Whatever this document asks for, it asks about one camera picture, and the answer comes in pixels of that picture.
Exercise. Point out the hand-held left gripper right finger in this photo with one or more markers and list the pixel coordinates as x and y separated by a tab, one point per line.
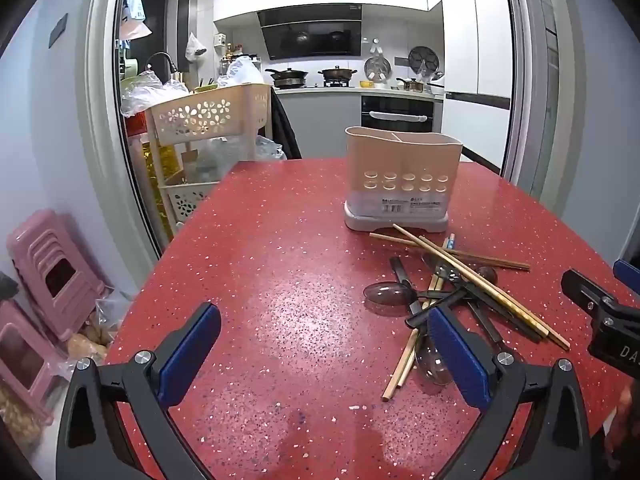
457	360

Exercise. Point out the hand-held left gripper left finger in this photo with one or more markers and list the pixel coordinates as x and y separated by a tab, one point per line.
192	355

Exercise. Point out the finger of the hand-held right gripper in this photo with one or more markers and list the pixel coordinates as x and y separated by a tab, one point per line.
582	290
629	270

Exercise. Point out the light wooden chopstick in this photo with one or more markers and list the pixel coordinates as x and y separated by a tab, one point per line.
435	249
530	320

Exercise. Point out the beige plastic utensil holder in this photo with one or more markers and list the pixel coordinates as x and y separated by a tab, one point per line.
400	180

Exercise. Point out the person's right hand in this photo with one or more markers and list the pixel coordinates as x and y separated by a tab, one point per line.
627	410

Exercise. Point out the pink plastic stool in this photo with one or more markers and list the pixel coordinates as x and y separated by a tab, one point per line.
25	355
50	270

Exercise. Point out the yellow package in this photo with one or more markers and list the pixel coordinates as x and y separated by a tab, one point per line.
152	175

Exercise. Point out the black hanging cloth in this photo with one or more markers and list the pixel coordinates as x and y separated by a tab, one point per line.
285	130

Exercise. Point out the beige plastic trolley rack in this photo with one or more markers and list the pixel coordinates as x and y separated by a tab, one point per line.
210	110

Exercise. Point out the black built-in oven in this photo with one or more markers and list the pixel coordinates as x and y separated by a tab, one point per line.
397	112

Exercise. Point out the white refrigerator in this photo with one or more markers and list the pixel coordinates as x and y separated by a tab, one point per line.
477	50

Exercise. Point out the grey lower cabinet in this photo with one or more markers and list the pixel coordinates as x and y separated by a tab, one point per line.
320	125

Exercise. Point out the crumpled clear plastic bag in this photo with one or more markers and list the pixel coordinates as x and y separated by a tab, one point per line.
150	92

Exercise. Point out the small metal pot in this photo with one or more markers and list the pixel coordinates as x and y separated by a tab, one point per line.
411	85

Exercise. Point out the round dark pan rack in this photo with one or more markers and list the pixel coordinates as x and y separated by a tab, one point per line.
423	59

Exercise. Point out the yellow bowl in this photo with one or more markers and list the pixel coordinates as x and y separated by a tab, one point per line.
366	83

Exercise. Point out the black wok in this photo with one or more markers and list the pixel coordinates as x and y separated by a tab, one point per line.
287	76
337	74

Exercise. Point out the black kitchen faucet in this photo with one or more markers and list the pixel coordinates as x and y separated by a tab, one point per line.
160	56

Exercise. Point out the round metal steamer rack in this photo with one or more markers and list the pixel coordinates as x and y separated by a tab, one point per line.
377	69

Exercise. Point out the hanging white plastic bag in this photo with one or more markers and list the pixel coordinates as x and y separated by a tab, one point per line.
195	47

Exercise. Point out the black range hood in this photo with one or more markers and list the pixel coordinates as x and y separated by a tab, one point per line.
312	32

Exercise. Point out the blue and white bag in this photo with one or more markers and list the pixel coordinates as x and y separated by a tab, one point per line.
134	15

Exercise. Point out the grey sliding door frame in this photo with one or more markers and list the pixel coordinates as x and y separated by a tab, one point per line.
530	85
112	110

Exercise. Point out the dark wall switch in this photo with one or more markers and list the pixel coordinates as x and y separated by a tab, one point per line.
58	30

